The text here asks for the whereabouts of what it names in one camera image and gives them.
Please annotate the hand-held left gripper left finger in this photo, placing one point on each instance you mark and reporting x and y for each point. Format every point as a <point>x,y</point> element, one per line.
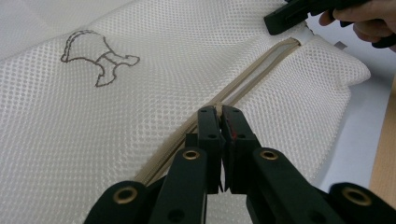
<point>209,149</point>

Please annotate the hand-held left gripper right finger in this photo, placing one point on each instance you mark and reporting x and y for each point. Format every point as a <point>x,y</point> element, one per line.
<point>239,155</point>

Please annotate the cream mesh laundry bag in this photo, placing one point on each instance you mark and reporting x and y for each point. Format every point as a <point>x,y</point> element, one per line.
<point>93,124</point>

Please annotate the small grey tape piece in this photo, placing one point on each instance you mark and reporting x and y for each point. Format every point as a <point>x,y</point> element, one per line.
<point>340,45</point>

